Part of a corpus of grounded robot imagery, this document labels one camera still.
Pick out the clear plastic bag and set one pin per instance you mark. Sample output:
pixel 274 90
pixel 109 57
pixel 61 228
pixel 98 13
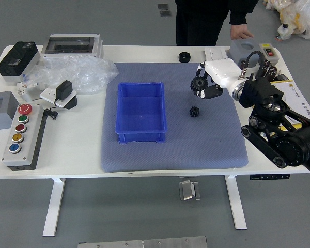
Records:
pixel 87 72

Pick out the grey red-black button switch box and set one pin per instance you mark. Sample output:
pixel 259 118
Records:
pixel 268 51

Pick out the black enclosure with white base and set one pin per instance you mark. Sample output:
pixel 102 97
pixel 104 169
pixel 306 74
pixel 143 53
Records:
pixel 16 60

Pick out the grey block with round hole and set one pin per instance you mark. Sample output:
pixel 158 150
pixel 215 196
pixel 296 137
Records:
pixel 239 51

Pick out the dark brown capacitor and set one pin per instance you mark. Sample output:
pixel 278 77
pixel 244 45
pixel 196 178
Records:
pixel 265 65
pixel 272 73

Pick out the white table leg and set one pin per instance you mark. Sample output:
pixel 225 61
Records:
pixel 236 202
pixel 53 206

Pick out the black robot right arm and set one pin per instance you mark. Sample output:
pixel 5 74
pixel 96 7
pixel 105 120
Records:
pixel 294 144

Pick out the yellow white cardboard box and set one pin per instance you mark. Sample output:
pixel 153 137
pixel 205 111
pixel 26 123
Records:
pixel 299 95

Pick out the small black flat box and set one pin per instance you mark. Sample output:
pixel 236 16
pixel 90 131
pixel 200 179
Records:
pixel 283 77

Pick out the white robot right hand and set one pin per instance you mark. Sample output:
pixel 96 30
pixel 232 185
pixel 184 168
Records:
pixel 222 72

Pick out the long metal plate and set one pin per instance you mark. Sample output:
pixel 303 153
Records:
pixel 142 243

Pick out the grey floor outlet cover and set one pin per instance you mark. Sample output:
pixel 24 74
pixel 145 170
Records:
pixel 162 6
pixel 164 13

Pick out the white yellow plush toy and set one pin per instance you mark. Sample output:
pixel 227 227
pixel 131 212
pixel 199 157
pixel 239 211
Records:
pixel 299 15

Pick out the black round nut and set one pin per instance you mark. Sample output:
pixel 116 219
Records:
pixel 184 56

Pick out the white wall switch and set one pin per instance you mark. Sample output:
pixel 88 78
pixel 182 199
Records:
pixel 216 53

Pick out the person's left hand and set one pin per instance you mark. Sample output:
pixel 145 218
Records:
pixel 240 32

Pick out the grey box with window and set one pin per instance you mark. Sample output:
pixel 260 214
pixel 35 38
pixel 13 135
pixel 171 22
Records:
pixel 0 113

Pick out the black table control panel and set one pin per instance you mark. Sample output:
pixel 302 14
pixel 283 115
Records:
pixel 270 177

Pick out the person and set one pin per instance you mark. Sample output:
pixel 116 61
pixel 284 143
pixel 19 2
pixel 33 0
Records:
pixel 201 23

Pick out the black power adapter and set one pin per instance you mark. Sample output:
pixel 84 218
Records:
pixel 64 89

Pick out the grey clear-lid distribution box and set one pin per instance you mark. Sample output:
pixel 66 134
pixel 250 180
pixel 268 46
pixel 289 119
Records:
pixel 69 45

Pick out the grey five-button control station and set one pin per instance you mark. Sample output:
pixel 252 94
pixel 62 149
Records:
pixel 22 139

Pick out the grey-blue padded mat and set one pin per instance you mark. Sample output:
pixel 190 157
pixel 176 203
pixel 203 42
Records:
pixel 196 149

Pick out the blue plastic box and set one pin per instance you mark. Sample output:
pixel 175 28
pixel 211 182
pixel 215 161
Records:
pixel 142 108

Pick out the big black gear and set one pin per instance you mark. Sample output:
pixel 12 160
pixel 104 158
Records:
pixel 199 83

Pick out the small black gear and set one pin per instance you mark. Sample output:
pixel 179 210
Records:
pixel 194 111

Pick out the white terminal connector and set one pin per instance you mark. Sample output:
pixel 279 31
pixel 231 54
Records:
pixel 25 86

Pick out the metal floor bracket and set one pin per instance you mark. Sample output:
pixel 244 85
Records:
pixel 187 191

